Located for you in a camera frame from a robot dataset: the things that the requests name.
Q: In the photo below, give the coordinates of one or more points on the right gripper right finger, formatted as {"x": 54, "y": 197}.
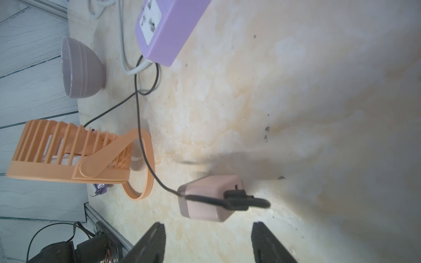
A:
{"x": 267, "y": 248}

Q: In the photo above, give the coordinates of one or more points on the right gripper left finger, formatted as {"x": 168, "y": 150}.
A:
{"x": 150, "y": 248}

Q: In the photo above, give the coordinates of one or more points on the pink plug adapter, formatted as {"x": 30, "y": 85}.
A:
{"x": 203, "y": 197}

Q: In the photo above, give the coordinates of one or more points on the purple power strip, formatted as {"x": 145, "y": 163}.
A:
{"x": 163, "y": 27}

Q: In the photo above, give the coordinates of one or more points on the orange desk fan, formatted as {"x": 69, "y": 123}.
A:
{"x": 66, "y": 153}

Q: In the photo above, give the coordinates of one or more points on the purple snack packet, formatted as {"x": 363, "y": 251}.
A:
{"x": 100, "y": 189}

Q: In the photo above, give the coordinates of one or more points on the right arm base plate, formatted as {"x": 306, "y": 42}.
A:
{"x": 94, "y": 250}

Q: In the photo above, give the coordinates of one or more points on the aluminium front rail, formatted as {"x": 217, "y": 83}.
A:
{"x": 119, "y": 245}

